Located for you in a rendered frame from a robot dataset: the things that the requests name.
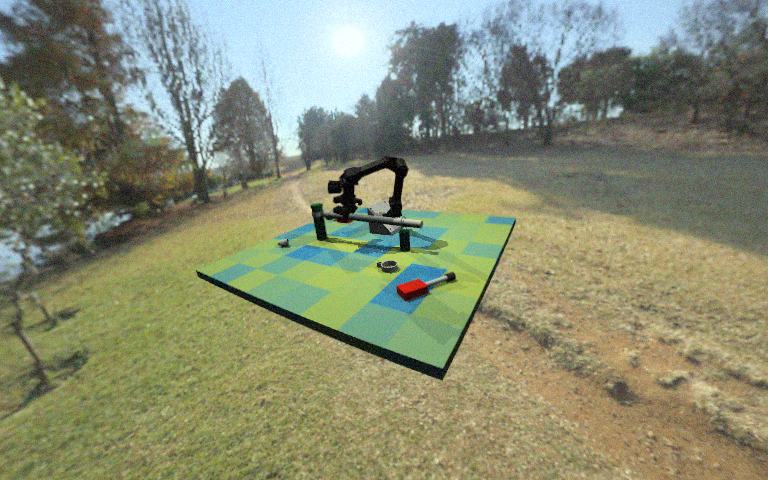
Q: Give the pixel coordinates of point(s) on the cream cylinder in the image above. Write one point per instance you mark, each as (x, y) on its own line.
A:
(380, 219)

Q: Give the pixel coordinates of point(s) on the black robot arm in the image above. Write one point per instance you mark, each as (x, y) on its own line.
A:
(354, 174)

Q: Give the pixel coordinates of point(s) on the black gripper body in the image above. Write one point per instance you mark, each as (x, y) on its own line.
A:
(348, 201)

